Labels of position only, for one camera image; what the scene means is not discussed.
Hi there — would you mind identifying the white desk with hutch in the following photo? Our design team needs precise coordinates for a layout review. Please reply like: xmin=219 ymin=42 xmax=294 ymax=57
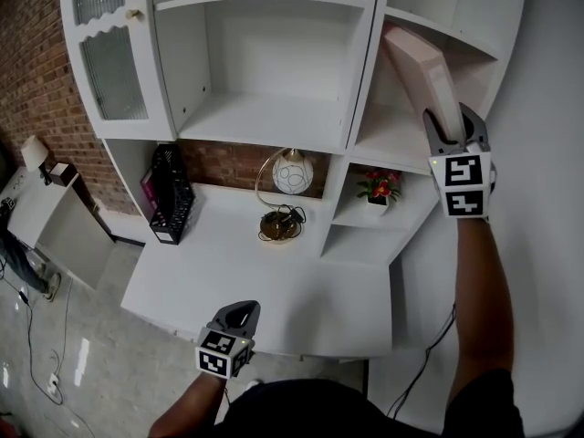
xmin=57 ymin=0 xmax=528 ymax=266

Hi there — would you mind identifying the ribbed glass cabinet door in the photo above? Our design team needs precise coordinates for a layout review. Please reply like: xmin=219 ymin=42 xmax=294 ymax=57
xmin=58 ymin=0 xmax=177 ymax=141

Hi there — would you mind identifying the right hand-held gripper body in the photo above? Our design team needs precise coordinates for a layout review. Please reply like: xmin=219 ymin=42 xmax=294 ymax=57
xmin=428 ymin=140 xmax=497 ymax=221

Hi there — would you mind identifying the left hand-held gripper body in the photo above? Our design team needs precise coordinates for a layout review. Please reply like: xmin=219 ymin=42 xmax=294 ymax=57
xmin=194 ymin=322 xmax=256 ymax=380

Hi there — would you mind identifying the red potted flower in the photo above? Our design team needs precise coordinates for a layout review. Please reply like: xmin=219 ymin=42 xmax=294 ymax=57
xmin=355 ymin=169 xmax=402 ymax=216

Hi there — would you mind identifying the person's right forearm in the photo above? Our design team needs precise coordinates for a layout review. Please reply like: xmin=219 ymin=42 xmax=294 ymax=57
xmin=449 ymin=216 xmax=519 ymax=405

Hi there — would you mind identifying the white side table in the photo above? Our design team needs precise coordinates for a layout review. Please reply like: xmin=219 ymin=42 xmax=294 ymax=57
xmin=6 ymin=166 xmax=115 ymax=289

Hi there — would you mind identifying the black lamp cord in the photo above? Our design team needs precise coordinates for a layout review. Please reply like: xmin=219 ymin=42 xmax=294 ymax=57
xmin=257 ymin=204 xmax=308 ymax=241

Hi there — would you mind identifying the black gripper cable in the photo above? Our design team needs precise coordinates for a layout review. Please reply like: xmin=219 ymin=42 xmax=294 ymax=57
xmin=386 ymin=302 xmax=457 ymax=419

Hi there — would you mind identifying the magenta book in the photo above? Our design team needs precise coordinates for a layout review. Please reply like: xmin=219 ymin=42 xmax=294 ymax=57
xmin=140 ymin=169 xmax=161 ymax=221

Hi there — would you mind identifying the pink folder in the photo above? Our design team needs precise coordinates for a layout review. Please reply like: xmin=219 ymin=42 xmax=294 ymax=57
xmin=381 ymin=21 xmax=466 ymax=143

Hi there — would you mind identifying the black perforated file holder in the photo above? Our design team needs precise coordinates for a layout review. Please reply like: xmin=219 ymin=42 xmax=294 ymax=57
xmin=149 ymin=142 xmax=195 ymax=245

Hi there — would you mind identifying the person's left forearm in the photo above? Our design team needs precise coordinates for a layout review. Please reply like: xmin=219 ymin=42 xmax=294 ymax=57
xmin=148 ymin=371 xmax=227 ymax=438

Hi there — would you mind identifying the white shade table lamp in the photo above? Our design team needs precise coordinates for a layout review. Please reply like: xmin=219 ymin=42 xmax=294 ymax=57
xmin=20 ymin=134 xmax=54 ymax=186

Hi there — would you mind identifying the gold globe desk lamp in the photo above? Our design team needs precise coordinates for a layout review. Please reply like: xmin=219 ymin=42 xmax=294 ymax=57
xmin=254 ymin=147 xmax=316 ymax=244

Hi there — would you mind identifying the person's black shirt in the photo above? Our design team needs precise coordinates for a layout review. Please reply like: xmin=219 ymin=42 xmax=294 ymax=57
xmin=212 ymin=367 xmax=526 ymax=438

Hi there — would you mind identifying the brown box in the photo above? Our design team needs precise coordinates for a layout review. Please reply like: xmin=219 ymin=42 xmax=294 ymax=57
xmin=47 ymin=162 xmax=79 ymax=187

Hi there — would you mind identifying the long black floor cable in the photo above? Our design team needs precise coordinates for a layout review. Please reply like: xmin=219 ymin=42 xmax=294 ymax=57
xmin=17 ymin=289 xmax=65 ymax=405

